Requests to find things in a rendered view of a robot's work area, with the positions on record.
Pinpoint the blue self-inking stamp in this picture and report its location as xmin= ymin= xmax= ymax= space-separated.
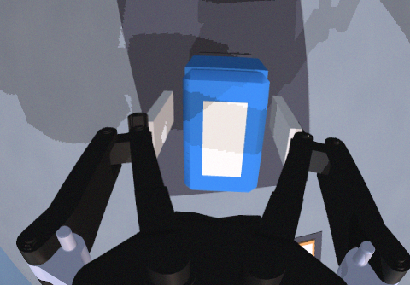
xmin=183 ymin=52 xmax=270 ymax=192

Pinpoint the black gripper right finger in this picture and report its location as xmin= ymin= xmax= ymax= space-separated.
xmin=239 ymin=96 xmax=410 ymax=285

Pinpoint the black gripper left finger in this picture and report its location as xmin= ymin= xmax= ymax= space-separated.
xmin=16 ymin=90 xmax=190 ymax=285

